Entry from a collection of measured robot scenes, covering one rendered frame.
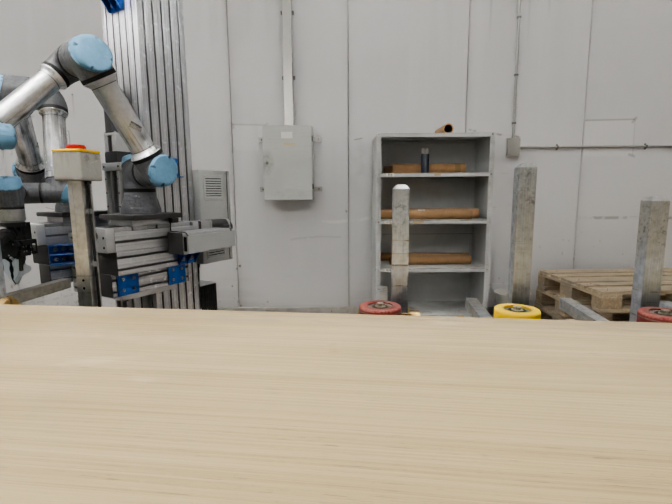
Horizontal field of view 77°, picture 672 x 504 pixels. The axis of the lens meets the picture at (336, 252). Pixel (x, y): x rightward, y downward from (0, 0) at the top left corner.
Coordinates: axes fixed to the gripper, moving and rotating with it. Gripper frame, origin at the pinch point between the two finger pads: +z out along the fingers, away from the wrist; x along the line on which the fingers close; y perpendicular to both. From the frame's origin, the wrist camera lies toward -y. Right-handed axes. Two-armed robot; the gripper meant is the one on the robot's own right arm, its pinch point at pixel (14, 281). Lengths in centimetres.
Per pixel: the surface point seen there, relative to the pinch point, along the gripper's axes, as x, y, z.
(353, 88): -97, 244, -115
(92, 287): -57, -36, -7
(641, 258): -177, -36, -16
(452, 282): -185, 253, 52
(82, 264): -55, -37, -13
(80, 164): -58, -39, -36
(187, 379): -103, -81, -7
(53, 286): -26.5, -13.6, -1.8
